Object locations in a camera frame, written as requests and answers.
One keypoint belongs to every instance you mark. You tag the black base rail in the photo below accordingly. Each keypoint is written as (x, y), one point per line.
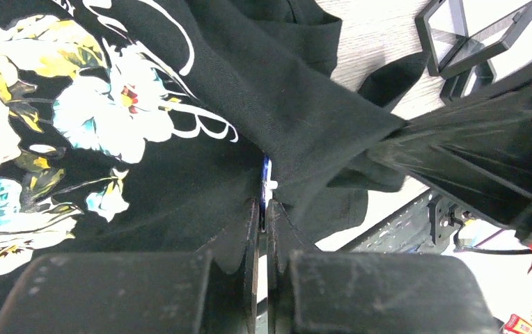
(424, 225)

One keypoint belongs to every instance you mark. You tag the closed black display box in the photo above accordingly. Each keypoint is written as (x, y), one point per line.
(468, 82)

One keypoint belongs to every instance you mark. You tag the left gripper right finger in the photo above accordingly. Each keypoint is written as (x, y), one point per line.
(283, 240)

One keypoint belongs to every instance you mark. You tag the open black display box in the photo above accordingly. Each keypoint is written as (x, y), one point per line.
(459, 35)

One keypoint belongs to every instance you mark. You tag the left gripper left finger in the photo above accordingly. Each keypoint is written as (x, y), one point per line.
(231, 296)

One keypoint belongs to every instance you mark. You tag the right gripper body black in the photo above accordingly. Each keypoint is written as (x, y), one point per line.
(476, 151)

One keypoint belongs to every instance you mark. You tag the black floral t-shirt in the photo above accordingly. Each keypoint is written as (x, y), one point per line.
(143, 126)

